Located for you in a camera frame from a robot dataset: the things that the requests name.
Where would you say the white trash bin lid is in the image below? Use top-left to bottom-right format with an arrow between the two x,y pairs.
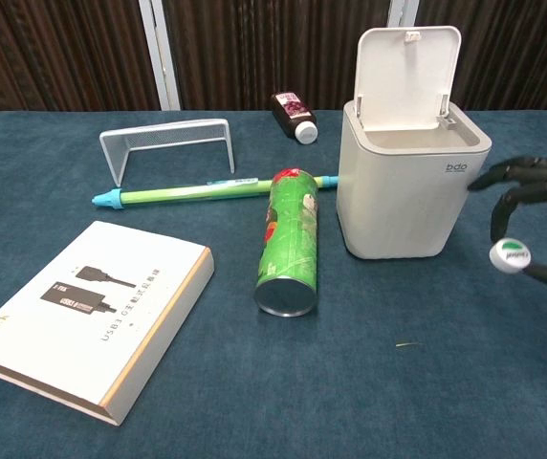
335,25 -> 493,261

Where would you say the green chips can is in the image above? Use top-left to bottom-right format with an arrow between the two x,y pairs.
253,167 -> 320,318

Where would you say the blue felt table mat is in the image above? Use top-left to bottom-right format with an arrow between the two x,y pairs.
0,109 -> 547,459

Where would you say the white wire mesh rack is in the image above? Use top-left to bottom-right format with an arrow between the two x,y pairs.
99,118 -> 236,187

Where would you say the white USB cable box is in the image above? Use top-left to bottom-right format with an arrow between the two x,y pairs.
0,220 -> 216,426

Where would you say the white and green cap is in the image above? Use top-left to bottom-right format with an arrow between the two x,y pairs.
488,237 -> 533,274

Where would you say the giant green pencil, blue tip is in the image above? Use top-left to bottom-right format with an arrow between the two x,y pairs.
92,174 -> 339,212

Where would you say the white partition frame post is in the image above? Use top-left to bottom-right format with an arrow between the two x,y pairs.
386,0 -> 421,31
138,0 -> 182,112

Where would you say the dark purple bottle, white cap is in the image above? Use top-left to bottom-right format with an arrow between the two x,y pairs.
271,92 -> 317,144

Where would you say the brown pleated partition panel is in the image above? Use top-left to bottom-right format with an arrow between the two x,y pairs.
163,0 -> 394,112
415,0 -> 547,112
0,0 -> 161,121

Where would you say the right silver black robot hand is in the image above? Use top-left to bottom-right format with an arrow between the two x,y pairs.
467,156 -> 547,290

